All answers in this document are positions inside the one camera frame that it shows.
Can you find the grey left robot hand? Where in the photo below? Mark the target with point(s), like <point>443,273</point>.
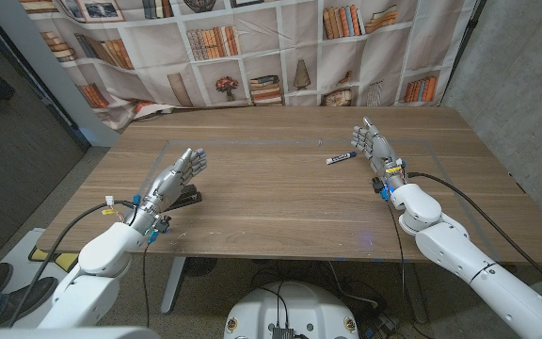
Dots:
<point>167,186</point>

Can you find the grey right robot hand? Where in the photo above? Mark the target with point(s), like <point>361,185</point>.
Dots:
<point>379,150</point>

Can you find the black stapler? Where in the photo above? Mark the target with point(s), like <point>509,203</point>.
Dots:
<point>188,197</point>

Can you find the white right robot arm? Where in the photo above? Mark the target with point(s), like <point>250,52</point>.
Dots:
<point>464,263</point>

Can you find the white domed robot base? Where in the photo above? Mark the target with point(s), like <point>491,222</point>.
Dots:
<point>294,306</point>

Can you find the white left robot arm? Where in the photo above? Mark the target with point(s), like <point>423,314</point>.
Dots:
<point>101,259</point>

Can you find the white marker with blue cap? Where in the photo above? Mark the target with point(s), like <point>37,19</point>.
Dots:
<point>339,158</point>

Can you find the black round floor object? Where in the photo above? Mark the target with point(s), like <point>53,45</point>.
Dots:
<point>200,267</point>

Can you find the white table leg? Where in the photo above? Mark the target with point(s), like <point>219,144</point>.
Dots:
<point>418,301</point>
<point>172,287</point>

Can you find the black backdrop stand pole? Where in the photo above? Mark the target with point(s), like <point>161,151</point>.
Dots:
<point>459,59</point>

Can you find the yellow and black floor pad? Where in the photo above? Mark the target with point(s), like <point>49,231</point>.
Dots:
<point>59,260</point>

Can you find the printed bookshelf backdrop cloth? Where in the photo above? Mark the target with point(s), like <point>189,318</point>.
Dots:
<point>261,61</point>

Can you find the grey power strip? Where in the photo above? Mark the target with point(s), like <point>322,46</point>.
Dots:
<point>386,324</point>

